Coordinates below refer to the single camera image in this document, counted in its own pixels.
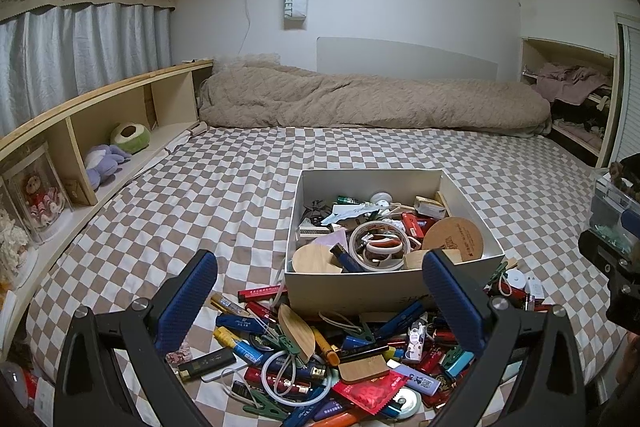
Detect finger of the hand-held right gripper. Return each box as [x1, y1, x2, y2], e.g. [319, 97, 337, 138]
[578, 230, 626, 280]

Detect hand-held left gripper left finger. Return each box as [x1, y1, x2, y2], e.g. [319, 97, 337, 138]
[52, 249, 219, 427]

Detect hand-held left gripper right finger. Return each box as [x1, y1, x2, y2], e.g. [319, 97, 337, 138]
[421, 248, 586, 427]

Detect black AUTO BEAUTY tube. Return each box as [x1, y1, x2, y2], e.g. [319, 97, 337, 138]
[176, 348, 237, 383]

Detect pile of assorted lighters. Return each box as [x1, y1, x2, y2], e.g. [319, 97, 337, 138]
[210, 257, 556, 427]

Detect white cardboard box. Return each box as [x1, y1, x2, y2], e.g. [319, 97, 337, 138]
[283, 168, 506, 318]

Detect heap of mixed small items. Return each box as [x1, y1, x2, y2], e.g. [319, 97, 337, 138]
[292, 191, 486, 275]

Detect clear plastic storage box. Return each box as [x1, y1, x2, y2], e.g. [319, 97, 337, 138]
[589, 172, 640, 253]

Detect pink patterned packet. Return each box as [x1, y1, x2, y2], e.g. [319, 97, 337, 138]
[166, 343, 193, 367]

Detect round cork coaster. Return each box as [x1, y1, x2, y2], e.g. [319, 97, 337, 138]
[422, 216, 485, 264]

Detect white charger plug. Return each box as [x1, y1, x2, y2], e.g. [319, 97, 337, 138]
[524, 276, 549, 304]

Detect yellow tissue pack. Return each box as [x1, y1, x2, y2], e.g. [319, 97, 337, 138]
[414, 196, 447, 219]

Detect white tape roll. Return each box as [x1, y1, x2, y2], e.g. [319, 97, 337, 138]
[348, 222, 408, 273]

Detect wooden leaf shaped piece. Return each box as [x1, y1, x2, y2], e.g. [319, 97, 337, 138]
[278, 303, 316, 365]

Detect wooden rounded tag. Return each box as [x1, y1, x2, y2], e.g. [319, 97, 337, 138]
[338, 353, 391, 384]

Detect white round tape measure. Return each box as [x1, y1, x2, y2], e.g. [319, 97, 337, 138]
[389, 388, 425, 420]

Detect green clothespin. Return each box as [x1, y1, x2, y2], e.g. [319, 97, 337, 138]
[242, 389, 282, 419]

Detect dark folded clothes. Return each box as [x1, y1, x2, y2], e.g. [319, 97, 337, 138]
[550, 99, 608, 142]

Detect red foil packet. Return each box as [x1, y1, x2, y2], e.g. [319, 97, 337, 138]
[331, 369, 404, 416]

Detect wooden oval plate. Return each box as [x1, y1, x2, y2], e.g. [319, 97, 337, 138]
[292, 243, 348, 276]

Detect amber lighter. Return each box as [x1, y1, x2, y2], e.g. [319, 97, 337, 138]
[311, 327, 342, 367]

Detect purple plush toy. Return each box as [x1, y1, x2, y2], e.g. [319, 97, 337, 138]
[84, 144, 133, 186]

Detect white louvred door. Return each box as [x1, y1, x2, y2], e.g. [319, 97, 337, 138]
[602, 12, 640, 168]

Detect pink clothes heap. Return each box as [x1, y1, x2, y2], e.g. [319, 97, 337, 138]
[522, 63, 613, 104]

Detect green avocado plush toy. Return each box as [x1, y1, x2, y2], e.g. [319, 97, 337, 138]
[110, 122, 152, 156]

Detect doll in clear case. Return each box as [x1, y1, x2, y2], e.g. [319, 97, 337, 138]
[0, 142, 76, 245]

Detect white lace figure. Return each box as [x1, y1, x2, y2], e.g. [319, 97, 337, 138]
[0, 207, 41, 290]

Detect open wooden wardrobe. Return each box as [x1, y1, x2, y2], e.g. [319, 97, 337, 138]
[520, 37, 621, 168]

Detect beige quilted duvet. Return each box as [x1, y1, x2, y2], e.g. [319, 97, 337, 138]
[199, 54, 553, 138]

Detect wooden bedside shelf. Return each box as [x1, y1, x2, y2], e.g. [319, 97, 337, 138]
[0, 59, 216, 348]

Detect grey curtain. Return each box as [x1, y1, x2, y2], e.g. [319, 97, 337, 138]
[0, 2, 173, 138]

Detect white looped cable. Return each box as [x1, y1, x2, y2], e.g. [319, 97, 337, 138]
[260, 349, 333, 405]

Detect white wall cable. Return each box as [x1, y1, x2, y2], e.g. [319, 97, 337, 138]
[235, 0, 253, 58]

